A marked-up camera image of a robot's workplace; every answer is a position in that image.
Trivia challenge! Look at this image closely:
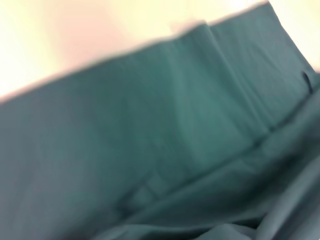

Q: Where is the teal blue shirt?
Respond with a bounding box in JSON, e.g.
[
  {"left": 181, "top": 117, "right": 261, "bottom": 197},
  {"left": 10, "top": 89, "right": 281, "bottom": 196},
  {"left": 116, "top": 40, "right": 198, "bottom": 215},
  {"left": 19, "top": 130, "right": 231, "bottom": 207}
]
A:
[{"left": 0, "top": 0, "right": 320, "bottom": 240}]

